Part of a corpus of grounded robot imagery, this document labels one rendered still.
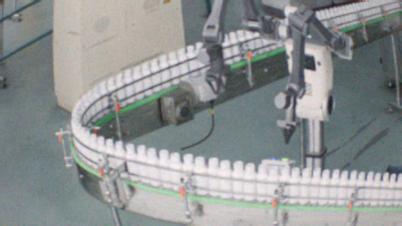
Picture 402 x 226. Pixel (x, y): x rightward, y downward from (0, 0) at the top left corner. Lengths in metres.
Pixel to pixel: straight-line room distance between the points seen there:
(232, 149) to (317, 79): 2.81
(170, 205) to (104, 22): 3.69
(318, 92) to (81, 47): 3.61
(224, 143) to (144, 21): 1.37
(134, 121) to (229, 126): 2.29
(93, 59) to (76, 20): 0.46
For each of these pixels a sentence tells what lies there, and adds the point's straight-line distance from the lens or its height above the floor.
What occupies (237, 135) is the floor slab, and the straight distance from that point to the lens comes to 7.85.
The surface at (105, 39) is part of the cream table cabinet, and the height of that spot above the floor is 0.60.
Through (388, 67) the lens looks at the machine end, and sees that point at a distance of 8.46.
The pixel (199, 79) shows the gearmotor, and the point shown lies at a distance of 5.89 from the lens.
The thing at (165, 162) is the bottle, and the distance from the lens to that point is 4.77.
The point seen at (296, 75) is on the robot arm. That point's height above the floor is 1.48.
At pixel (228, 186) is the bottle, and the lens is 4.63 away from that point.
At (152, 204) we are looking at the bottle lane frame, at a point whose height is 0.91.
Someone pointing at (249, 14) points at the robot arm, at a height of 1.65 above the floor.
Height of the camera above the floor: 3.05
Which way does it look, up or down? 22 degrees down
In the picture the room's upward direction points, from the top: 6 degrees counter-clockwise
